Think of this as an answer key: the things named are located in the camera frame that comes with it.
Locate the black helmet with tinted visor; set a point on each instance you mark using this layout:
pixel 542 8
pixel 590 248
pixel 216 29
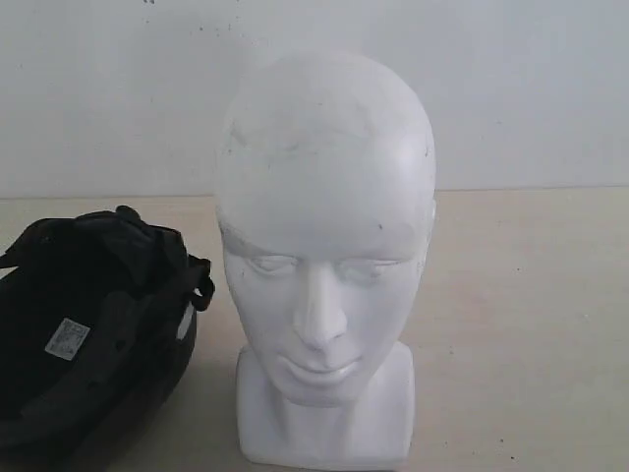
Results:
pixel 99 320

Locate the white mannequin head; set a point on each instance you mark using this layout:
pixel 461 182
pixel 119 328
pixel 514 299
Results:
pixel 325 201

